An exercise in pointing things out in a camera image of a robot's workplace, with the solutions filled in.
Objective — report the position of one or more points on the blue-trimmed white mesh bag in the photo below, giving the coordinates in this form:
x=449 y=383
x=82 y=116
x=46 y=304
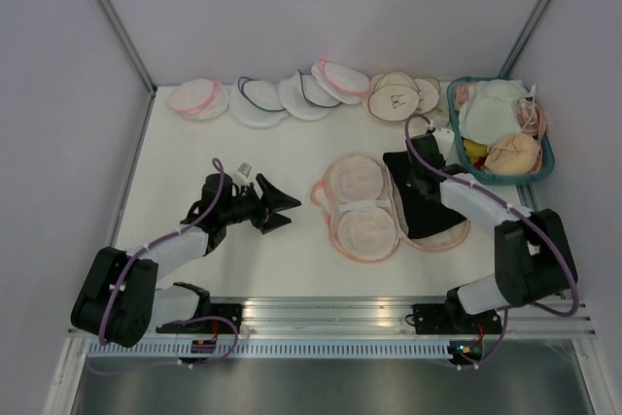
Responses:
x=256 y=103

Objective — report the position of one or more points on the left aluminium frame post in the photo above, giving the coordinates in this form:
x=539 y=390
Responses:
x=131 y=53

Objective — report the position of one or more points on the aluminium frame post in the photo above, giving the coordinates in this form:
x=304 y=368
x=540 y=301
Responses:
x=131 y=53
x=524 y=37

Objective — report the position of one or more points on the pink lace bra in basket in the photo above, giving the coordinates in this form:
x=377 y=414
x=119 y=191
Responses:
x=531 y=119

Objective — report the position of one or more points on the pink-trimmed mesh bag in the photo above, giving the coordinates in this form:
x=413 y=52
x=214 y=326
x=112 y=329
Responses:
x=200 y=99
x=347 y=85

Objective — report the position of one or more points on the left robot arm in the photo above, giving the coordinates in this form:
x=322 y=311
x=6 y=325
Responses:
x=116 y=300

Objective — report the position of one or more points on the yellow garment in basket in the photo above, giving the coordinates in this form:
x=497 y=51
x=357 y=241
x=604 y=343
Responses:
x=473 y=150

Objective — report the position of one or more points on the teal plastic basket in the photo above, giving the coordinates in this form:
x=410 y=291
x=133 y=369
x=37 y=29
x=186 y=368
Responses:
x=457 y=94

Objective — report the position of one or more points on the peach bra in basket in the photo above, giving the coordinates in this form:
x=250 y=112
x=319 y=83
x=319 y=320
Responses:
x=514 y=154

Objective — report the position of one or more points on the beige brown-trimmed mesh bag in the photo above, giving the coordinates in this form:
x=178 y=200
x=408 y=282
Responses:
x=393 y=97

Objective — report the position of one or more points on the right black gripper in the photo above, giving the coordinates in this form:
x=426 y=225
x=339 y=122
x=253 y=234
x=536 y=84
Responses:
x=410 y=177

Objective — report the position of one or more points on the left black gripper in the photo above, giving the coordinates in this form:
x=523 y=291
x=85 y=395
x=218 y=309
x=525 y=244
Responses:
x=274 y=200

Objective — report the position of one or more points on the pink-trimmed mesh bag left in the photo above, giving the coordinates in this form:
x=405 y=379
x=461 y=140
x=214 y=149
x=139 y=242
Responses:
x=200 y=99

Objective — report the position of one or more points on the white slotted cable duct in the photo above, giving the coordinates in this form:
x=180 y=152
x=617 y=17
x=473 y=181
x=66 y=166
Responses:
x=279 y=348

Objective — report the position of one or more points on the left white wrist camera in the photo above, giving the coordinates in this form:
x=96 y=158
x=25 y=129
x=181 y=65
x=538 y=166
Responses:
x=242 y=177

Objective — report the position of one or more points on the aluminium front rail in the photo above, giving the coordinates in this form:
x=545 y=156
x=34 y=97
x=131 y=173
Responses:
x=383 y=318

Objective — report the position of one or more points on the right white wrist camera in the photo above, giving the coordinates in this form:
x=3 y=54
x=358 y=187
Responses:
x=444 y=139

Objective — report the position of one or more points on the black bra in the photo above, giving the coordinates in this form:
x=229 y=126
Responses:
x=418 y=201

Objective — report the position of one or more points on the right aluminium frame post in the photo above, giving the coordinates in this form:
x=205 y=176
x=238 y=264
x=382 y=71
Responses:
x=524 y=37

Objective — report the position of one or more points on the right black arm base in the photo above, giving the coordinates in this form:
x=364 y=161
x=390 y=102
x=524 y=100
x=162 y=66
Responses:
x=440 y=319

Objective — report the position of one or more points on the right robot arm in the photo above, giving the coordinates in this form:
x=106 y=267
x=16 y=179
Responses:
x=533 y=264

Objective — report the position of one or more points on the white bra in basket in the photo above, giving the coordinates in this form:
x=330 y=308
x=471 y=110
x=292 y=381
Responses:
x=490 y=111

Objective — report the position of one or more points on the beige mesh bag rear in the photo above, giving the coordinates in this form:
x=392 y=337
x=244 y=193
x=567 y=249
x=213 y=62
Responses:
x=432 y=102

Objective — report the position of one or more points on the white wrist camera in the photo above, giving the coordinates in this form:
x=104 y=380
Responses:
x=444 y=139
x=242 y=177

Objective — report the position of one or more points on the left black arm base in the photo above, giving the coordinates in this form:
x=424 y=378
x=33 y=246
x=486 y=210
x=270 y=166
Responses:
x=220 y=319

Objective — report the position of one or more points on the pink-trimmed mesh bag centre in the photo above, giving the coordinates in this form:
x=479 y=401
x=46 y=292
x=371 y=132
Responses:
x=347 y=85

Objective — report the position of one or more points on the floral patterned laundry bag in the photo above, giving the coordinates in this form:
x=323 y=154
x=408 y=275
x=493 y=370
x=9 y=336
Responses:
x=364 y=212

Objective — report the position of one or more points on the grey-trimmed white mesh bag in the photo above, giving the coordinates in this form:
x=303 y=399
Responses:
x=303 y=98

